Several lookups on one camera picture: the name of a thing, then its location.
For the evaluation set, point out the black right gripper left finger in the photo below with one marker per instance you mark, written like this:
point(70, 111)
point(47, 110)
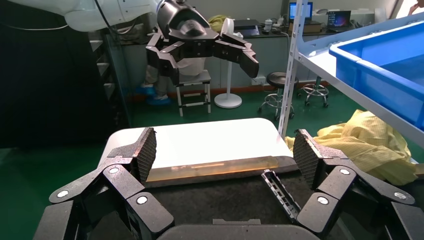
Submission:
point(122, 179)

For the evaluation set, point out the blue shoe cover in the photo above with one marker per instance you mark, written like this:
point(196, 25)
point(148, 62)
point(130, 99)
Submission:
point(145, 90)
point(159, 100)

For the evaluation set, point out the yellow cloth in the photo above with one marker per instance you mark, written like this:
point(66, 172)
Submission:
point(364, 145)

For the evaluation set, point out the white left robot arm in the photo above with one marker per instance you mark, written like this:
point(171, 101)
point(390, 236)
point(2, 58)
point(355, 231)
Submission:
point(99, 13)

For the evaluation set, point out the black desktop device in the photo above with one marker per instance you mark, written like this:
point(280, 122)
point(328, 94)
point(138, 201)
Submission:
point(246, 28)

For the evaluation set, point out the blue plastic tray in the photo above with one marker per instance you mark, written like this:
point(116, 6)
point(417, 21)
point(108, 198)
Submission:
point(381, 82)

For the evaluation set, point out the grey metal channel part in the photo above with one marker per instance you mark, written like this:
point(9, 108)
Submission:
point(278, 192)

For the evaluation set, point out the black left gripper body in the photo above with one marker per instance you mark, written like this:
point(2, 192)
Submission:
point(185, 23)

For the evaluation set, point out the yellow bundle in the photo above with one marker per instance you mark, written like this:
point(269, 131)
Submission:
point(217, 23)

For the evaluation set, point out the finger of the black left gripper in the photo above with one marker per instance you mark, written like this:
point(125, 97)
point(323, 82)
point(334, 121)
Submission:
point(165, 59)
point(242, 53)

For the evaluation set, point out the black work mat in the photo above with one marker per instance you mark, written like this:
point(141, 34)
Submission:
point(215, 202)

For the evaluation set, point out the laptop with dark screen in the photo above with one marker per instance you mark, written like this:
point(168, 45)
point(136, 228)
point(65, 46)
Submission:
point(339, 18)

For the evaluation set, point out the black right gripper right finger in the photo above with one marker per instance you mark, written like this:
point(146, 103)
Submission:
point(334, 179)

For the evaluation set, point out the person in white coat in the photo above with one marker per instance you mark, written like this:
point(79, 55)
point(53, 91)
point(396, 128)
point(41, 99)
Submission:
point(159, 79)

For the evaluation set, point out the black stool chrome base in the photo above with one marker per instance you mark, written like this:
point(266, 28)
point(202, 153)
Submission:
point(278, 79)
point(314, 91)

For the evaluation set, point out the white step chair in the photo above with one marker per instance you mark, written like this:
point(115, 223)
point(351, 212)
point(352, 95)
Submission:
point(195, 79)

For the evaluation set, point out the laptop with blue screen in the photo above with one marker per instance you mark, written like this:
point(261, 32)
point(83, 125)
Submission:
point(300, 10)

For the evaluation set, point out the white floor stand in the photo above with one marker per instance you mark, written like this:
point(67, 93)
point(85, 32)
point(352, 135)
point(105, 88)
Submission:
point(228, 99)

